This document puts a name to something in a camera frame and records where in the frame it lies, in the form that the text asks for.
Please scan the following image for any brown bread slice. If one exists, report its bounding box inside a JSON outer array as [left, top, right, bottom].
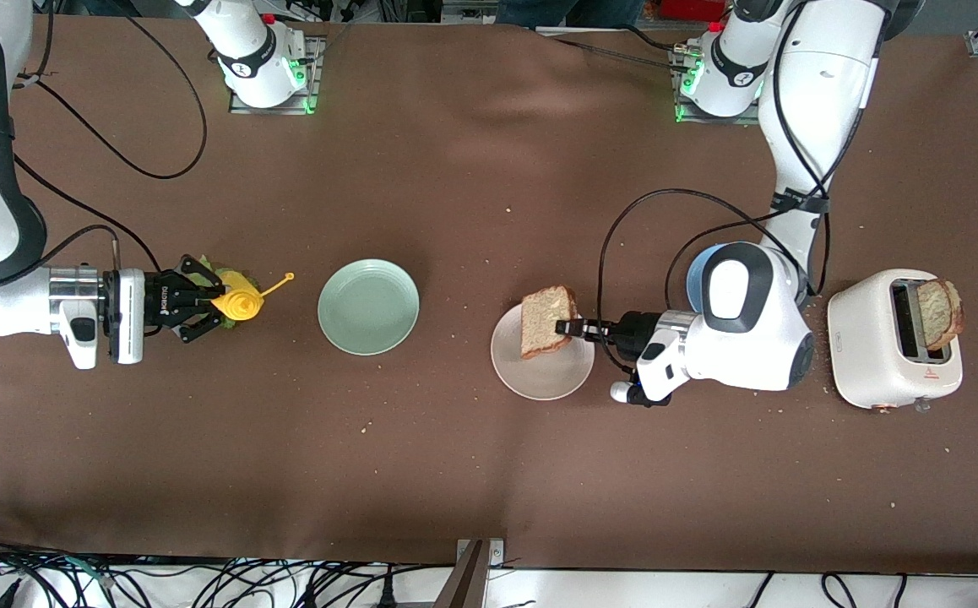
[[916, 279, 966, 352], [520, 285, 579, 361]]

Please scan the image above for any yellow squeeze bottle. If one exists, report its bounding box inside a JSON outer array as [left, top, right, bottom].
[[210, 272, 296, 322]]

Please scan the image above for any metal table bracket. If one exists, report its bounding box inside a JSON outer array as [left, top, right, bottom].
[[434, 538, 507, 608]]

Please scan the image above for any mint green plate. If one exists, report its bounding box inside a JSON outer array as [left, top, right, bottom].
[[318, 258, 421, 356]]

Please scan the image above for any beige plate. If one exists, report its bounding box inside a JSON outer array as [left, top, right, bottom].
[[490, 302, 596, 401]]

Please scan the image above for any brown table cloth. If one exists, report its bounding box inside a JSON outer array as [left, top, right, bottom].
[[0, 15, 978, 575]]

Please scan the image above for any blue plate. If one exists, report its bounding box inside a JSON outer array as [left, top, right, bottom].
[[686, 243, 731, 315]]

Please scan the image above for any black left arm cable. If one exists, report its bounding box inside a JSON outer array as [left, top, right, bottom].
[[595, 0, 878, 374]]

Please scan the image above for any white two-slot toaster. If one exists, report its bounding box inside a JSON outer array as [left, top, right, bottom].
[[827, 269, 964, 415]]

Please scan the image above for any thin black base cable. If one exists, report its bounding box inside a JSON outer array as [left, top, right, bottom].
[[552, 24, 693, 73]]

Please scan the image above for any red box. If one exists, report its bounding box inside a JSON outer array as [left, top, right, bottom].
[[656, 0, 728, 22]]

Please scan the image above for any green lettuce leaf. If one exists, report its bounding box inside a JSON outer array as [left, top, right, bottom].
[[200, 263, 260, 330]]

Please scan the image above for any black floor cable bundle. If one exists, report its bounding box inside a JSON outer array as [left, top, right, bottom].
[[0, 530, 456, 608]]

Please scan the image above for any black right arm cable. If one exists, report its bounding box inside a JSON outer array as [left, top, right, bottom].
[[0, 0, 208, 292]]

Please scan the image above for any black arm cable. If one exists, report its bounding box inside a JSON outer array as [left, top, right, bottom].
[[595, 0, 878, 374], [0, 0, 208, 292]]

